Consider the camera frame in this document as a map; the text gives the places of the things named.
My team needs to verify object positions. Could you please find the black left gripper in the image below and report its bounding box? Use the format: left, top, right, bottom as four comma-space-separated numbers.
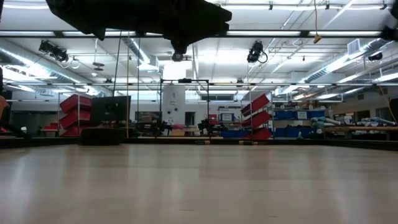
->
101, 0, 233, 55

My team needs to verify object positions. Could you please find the metal rack with red bins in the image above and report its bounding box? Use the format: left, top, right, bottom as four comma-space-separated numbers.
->
239, 92, 275, 140
57, 92, 94, 138

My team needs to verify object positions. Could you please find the blue crate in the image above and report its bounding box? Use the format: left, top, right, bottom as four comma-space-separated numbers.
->
220, 129, 250, 139

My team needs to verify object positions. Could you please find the yellow hanging hook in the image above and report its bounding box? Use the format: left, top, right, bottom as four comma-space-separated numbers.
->
312, 0, 323, 45

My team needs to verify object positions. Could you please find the black monitor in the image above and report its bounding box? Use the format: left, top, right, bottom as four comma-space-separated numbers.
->
90, 95, 132, 123

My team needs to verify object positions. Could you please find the shelf with blue bins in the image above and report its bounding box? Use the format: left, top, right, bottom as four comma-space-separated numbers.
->
273, 108, 328, 139

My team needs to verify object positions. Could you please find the white air vent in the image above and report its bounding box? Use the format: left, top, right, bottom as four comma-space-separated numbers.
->
346, 37, 362, 56

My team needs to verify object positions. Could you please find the black calculator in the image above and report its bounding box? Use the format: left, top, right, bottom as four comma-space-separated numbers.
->
80, 127, 126, 146

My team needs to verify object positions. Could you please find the wooden workbench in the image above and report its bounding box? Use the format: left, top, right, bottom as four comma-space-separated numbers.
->
322, 125, 398, 141

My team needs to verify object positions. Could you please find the black metal frame stand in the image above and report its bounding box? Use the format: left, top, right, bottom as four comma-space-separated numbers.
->
159, 77, 211, 138

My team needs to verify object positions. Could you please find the black overhead frame bar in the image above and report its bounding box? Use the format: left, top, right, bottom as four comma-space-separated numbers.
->
0, 29, 398, 39

